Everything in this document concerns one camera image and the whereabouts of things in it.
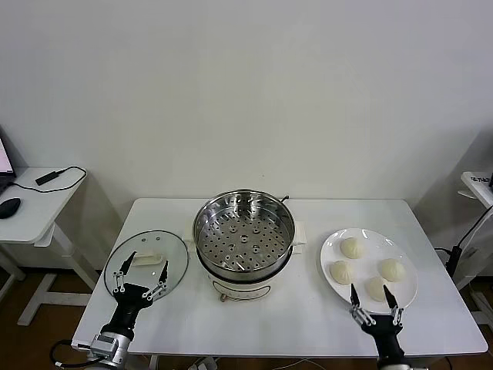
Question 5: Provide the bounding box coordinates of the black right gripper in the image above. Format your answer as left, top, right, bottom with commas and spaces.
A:
349, 284, 406, 360

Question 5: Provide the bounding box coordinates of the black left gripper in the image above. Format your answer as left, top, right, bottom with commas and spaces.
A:
101, 251, 170, 341

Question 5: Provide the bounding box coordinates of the white steamed baozi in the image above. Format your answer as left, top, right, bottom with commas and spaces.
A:
330, 260, 354, 285
377, 257, 407, 281
364, 276, 394, 302
340, 236, 365, 260

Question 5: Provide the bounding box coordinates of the glass lid with white handle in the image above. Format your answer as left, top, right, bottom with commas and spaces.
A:
103, 230, 189, 305

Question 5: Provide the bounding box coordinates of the white oval plate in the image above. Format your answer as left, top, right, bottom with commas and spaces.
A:
319, 227, 419, 314

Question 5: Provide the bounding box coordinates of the white electric cooker pot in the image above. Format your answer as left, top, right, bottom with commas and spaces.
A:
183, 221, 308, 304

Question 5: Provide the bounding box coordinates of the white side desk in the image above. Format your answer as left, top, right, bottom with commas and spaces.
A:
0, 166, 101, 327

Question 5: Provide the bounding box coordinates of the black adapter dongle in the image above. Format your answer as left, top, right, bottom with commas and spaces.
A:
35, 168, 65, 185

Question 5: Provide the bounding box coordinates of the black computer mouse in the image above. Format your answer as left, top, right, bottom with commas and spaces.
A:
0, 197, 22, 220

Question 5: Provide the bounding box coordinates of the black laptop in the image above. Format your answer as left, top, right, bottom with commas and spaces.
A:
0, 125, 17, 193

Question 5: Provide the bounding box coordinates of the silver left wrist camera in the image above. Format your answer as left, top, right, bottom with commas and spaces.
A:
72, 333, 119, 355

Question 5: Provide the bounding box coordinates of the black power cable with adapter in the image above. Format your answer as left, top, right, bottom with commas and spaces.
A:
434, 203, 493, 278

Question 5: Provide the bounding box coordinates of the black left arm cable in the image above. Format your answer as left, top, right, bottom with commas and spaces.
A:
50, 338, 92, 367

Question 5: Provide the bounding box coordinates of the black dongle cable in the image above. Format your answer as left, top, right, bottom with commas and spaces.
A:
5, 165, 88, 192

